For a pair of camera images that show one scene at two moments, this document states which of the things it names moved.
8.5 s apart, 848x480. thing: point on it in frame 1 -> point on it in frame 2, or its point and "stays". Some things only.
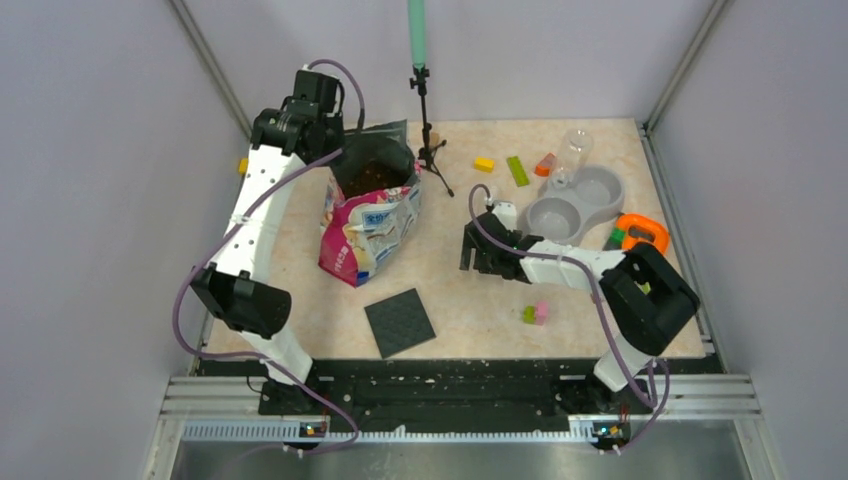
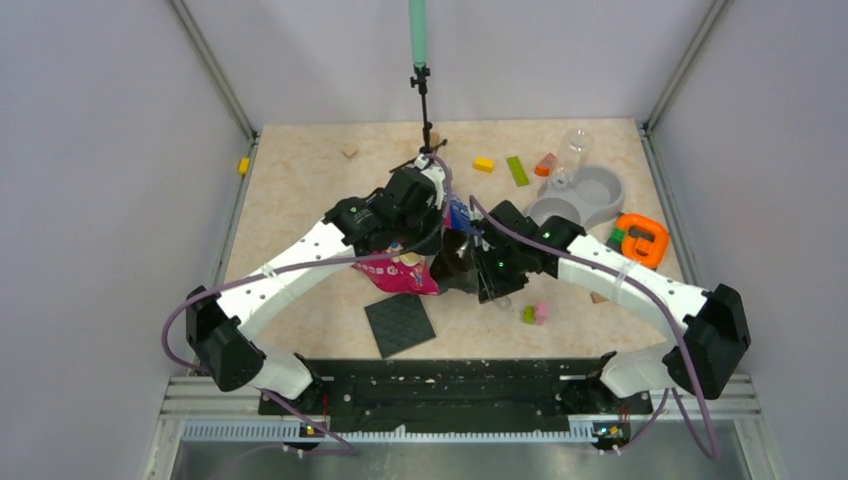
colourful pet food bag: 371,203 -> 415,273
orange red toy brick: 544,167 stays
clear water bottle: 574,154 stays
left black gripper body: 333,131 -> 415,229
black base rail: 490,388 stays
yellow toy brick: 484,164 stays
